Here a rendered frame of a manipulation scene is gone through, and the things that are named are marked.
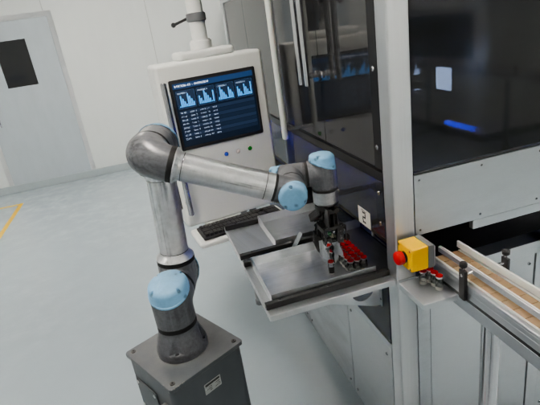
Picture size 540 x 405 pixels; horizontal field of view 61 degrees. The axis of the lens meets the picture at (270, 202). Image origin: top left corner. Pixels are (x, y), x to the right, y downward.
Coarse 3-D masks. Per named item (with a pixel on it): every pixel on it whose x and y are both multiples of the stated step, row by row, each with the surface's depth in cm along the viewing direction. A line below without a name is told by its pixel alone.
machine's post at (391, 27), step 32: (384, 0) 110; (384, 32) 114; (384, 64) 117; (384, 96) 121; (384, 128) 125; (384, 160) 129; (384, 192) 133; (416, 320) 146; (416, 352) 150; (416, 384) 155
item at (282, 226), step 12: (312, 204) 197; (264, 216) 193; (276, 216) 194; (288, 216) 195; (300, 216) 194; (264, 228) 183; (276, 228) 186; (288, 228) 184; (300, 228) 183; (312, 228) 181; (348, 228) 176; (276, 240) 169; (288, 240) 170
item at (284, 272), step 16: (256, 256) 159; (272, 256) 161; (288, 256) 162; (304, 256) 161; (320, 256) 159; (256, 272) 152; (272, 272) 154; (288, 272) 152; (304, 272) 151; (320, 272) 149; (336, 272) 148; (352, 272) 141; (368, 272) 142; (272, 288) 144; (288, 288) 143; (304, 288) 138
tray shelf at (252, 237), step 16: (256, 224) 193; (240, 240) 180; (256, 240) 178; (352, 240) 167; (368, 240) 166; (368, 256) 155; (384, 256) 154; (416, 272) 142; (256, 288) 146; (352, 288) 139; (368, 288) 138; (304, 304) 135; (320, 304) 135; (272, 320) 132
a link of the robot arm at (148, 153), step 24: (144, 144) 116; (168, 144) 118; (144, 168) 115; (168, 168) 114; (192, 168) 116; (216, 168) 117; (240, 168) 118; (240, 192) 119; (264, 192) 118; (288, 192) 116
